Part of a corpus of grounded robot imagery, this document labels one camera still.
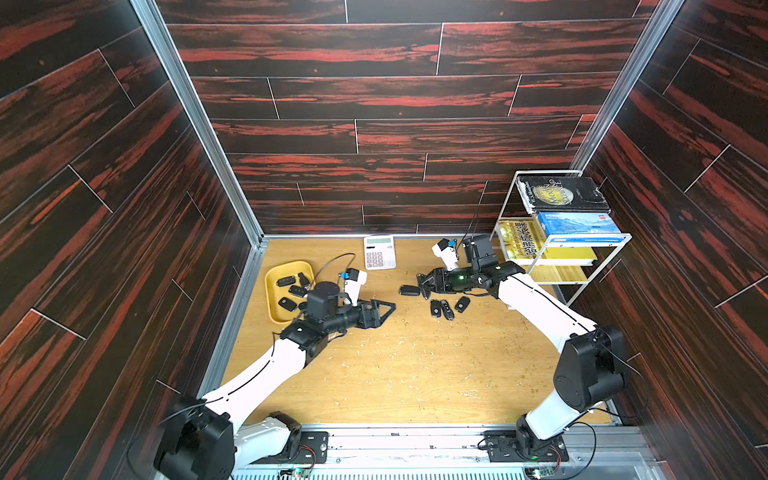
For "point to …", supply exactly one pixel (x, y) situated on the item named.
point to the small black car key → (462, 303)
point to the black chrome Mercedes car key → (303, 280)
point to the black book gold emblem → (561, 194)
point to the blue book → (577, 223)
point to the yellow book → (570, 254)
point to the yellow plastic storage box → (287, 287)
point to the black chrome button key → (447, 310)
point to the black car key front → (288, 280)
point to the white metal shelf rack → (520, 239)
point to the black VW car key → (436, 308)
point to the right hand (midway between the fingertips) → (427, 281)
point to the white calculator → (379, 252)
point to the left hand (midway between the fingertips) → (388, 308)
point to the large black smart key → (408, 290)
